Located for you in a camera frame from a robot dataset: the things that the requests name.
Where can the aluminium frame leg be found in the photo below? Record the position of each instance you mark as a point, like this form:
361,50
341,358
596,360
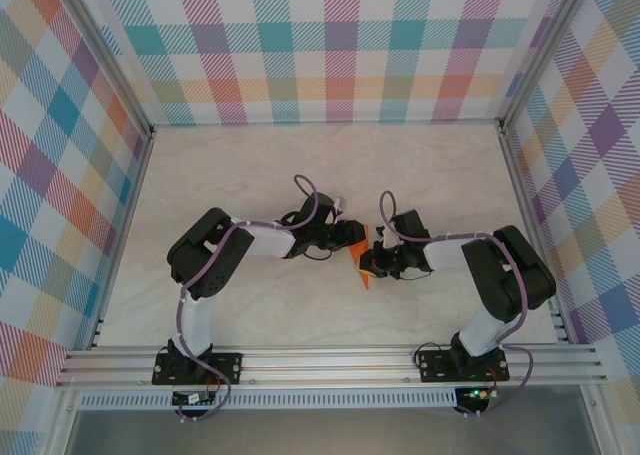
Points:
595,425
62,425

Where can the grey metal panel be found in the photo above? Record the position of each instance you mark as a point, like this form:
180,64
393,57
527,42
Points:
325,435

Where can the circuit board with green light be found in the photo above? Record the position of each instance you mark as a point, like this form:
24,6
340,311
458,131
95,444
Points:
477,394

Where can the aluminium side rail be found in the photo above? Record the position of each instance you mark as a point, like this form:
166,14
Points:
122,240
520,185

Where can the small black circuit board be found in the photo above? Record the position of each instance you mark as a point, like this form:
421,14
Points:
192,399

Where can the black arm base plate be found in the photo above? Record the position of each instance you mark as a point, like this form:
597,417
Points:
225,367
435,367

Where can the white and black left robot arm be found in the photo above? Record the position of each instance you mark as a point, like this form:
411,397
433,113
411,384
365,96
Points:
270,242

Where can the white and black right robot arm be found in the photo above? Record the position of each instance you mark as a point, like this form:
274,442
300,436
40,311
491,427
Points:
445,255

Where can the aluminium frame post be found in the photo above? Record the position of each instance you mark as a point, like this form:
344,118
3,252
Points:
117,60
542,50

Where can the aluminium frame rail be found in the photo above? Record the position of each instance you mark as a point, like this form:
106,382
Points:
325,365

